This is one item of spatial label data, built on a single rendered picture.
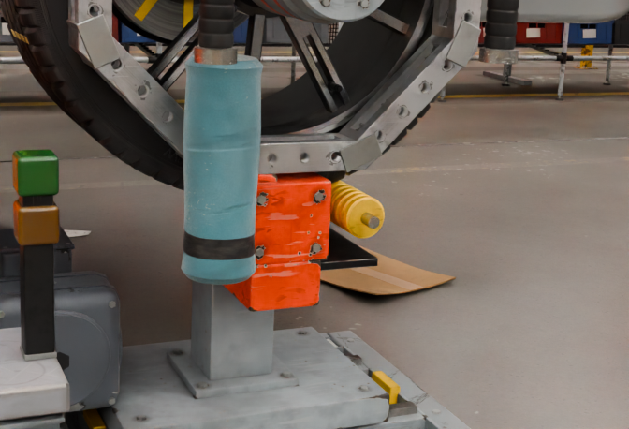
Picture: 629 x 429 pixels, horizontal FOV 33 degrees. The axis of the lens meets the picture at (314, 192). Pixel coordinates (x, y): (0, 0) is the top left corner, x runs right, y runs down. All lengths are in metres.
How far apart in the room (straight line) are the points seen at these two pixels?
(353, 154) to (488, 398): 0.91
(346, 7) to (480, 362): 1.30
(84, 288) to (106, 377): 0.13
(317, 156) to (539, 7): 0.80
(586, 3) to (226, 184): 1.10
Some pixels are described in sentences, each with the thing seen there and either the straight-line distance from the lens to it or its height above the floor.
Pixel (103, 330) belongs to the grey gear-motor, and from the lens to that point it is 1.48.
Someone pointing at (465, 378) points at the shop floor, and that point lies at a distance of 2.30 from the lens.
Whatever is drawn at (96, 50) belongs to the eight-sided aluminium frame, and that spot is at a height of 0.74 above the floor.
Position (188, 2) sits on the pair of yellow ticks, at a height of 0.76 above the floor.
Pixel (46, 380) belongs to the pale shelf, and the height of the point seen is 0.45.
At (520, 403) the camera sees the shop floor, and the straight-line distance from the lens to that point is 2.21.
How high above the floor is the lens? 0.88
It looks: 13 degrees down
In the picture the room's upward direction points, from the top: 3 degrees clockwise
